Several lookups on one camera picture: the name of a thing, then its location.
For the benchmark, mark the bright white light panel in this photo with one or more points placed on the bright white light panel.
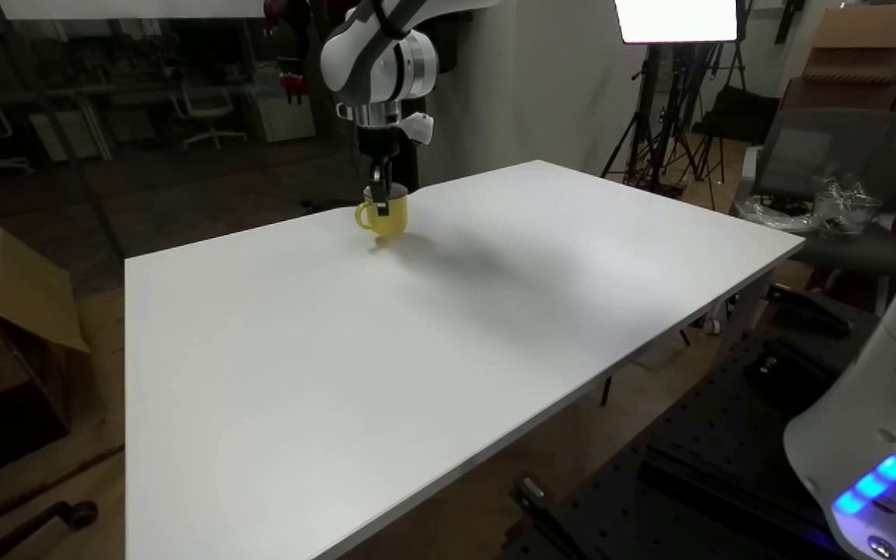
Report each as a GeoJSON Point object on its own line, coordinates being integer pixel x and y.
{"type": "Point", "coordinates": [675, 21]}

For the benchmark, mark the black tripod light stand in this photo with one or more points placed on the black tripod light stand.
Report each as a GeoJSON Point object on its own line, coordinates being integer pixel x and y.
{"type": "Point", "coordinates": [659, 126]}

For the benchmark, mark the white office chair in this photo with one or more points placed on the white office chair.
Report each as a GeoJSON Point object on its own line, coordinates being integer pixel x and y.
{"type": "Point", "coordinates": [207, 111]}

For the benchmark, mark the open brown cardboard box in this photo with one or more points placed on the open brown cardboard box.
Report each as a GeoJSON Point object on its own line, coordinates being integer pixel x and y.
{"type": "Point", "coordinates": [12, 320]}

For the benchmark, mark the yellow enamel mug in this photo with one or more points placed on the yellow enamel mug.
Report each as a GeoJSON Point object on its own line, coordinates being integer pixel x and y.
{"type": "Point", "coordinates": [386, 218]}

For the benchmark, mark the tall brown cardboard box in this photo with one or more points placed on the tall brown cardboard box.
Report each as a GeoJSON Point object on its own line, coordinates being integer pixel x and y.
{"type": "Point", "coordinates": [856, 57]}

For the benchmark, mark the crumpled clear plastic bag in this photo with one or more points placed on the crumpled clear plastic bag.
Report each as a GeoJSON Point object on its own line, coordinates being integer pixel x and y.
{"type": "Point", "coordinates": [815, 206]}

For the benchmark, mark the grey armchair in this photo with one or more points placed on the grey armchair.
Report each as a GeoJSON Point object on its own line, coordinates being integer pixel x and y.
{"type": "Point", "coordinates": [840, 166]}

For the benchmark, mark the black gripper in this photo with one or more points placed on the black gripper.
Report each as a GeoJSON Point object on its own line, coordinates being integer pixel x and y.
{"type": "Point", "coordinates": [386, 142]}

